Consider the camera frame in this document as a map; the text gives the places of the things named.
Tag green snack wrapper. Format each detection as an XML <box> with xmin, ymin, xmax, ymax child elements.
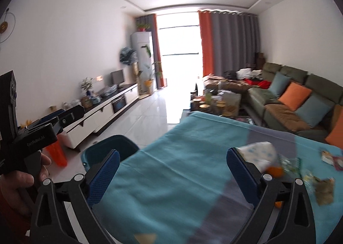
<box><xmin>278</xmin><ymin>154</ymin><xmax>316</xmax><ymax>194</ymax></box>

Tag green sectional sofa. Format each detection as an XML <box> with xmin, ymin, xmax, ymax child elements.
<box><xmin>202</xmin><ymin>62</ymin><xmax>343</xmax><ymax>143</ymax></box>

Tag yellow snack packet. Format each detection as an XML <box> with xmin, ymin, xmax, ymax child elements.
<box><xmin>321</xmin><ymin>151</ymin><xmax>334</xmax><ymax>166</ymax></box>

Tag teal trash bin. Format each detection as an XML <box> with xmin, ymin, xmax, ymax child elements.
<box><xmin>81</xmin><ymin>134</ymin><xmax>140</xmax><ymax>171</ymax></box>

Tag blue-grey cushion far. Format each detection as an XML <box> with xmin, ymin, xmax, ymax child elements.
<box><xmin>268</xmin><ymin>72</ymin><xmax>291</xmax><ymax>97</ymax></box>

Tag covered standing fan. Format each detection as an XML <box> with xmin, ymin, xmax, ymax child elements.
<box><xmin>120</xmin><ymin>47</ymin><xmax>138</xmax><ymax>74</ymax></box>

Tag person's left hand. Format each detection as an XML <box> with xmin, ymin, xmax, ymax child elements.
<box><xmin>0</xmin><ymin>152</ymin><xmax>53</xmax><ymax>216</ymax></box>

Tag small orange peel piece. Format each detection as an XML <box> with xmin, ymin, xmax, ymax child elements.
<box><xmin>275</xmin><ymin>201</ymin><xmax>283</xmax><ymax>209</ymax></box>

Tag white standing air conditioner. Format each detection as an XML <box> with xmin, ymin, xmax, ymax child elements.
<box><xmin>131</xmin><ymin>32</ymin><xmax>155</xmax><ymax>94</ymax></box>

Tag blue-grey cushion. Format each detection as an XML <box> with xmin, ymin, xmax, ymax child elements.
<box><xmin>295</xmin><ymin>94</ymin><xmax>335</xmax><ymax>128</ymax></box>
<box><xmin>268</xmin><ymin>72</ymin><xmax>291</xmax><ymax>97</ymax></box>

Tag white patterned paper cup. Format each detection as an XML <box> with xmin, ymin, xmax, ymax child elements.
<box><xmin>237</xmin><ymin>141</ymin><xmax>277</xmax><ymax>173</ymax></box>

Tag orange cushion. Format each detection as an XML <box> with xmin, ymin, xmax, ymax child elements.
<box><xmin>326</xmin><ymin>115</ymin><xmax>343</xmax><ymax>149</ymax></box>
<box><xmin>278</xmin><ymin>82</ymin><xmax>312</xmax><ymax>111</ymax></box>

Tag orange cushion near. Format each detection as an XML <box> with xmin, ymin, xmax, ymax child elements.
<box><xmin>326</xmin><ymin>115</ymin><xmax>343</xmax><ymax>149</ymax></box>

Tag pile of clothes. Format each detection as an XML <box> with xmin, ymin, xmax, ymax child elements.
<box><xmin>224</xmin><ymin>68</ymin><xmax>271</xmax><ymax>89</ymax></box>

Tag orange and grey curtain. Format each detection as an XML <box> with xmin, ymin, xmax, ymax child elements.
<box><xmin>198</xmin><ymin>10</ymin><xmax>261</xmax><ymax>76</ymax></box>

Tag blue-grey cushion near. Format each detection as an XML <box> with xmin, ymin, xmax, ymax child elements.
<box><xmin>295</xmin><ymin>94</ymin><xmax>335</xmax><ymax>128</ymax></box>

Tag dark red snack packet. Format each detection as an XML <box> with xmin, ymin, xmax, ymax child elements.
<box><xmin>332</xmin><ymin>156</ymin><xmax>343</xmax><ymax>171</ymax></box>

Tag red plastic stool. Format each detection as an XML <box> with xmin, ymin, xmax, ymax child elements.
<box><xmin>45</xmin><ymin>141</ymin><xmax>68</xmax><ymax>167</ymax></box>

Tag gold foil wrapper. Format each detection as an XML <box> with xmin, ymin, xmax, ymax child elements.
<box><xmin>314</xmin><ymin>177</ymin><xmax>335</xmax><ymax>206</ymax></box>

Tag small black monitor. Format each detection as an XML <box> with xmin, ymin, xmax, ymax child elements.
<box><xmin>110</xmin><ymin>69</ymin><xmax>125</xmax><ymax>88</ymax></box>

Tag orange cushion far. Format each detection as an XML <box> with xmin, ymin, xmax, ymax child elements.
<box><xmin>278</xmin><ymin>82</ymin><xmax>312</xmax><ymax>111</ymax></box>

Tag white black tv cabinet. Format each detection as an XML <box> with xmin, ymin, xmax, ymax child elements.
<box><xmin>58</xmin><ymin>84</ymin><xmax>139</xmax><ymax>149</ymax></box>

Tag cluttered coffee table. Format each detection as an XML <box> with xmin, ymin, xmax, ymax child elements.
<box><xmin>190</xmin><ymin>89</ymin><xmax>242</xmax><ymax>118</ymax></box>

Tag teal patterned tablecloth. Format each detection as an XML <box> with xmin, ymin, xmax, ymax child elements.
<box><xmin>93</xmin><ymin>112</ymin><xmax>342</xmax><ymax>243</ymax></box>

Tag tall green potted plant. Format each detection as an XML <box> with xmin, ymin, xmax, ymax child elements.
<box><xmin>137</xmin><ymin>43</ymin><xmax>157</xmax><ymax>95</ymax></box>

